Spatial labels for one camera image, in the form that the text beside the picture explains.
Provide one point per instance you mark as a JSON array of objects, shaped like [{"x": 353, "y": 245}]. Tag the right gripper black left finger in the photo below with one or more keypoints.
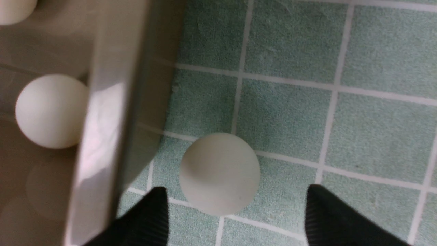
[{"x": 145, "y": 224}]

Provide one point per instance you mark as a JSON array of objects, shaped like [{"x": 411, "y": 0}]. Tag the green grid tablecloth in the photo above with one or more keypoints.
[{"x": 336, "y": 92}]

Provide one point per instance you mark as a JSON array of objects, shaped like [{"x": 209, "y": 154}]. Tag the white ball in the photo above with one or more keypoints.
[
  {"x": 219, "y": 174},
  {"x": 51, "y": 109},
  {"x": 15, "y": 11}
]

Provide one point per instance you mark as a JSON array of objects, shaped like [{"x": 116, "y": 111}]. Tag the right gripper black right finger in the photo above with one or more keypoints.
[{"x": 331, "y": 222}]

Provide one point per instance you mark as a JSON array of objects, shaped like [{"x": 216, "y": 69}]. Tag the olive plastic bin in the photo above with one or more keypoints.
[{"x": 124, "y": 52}]

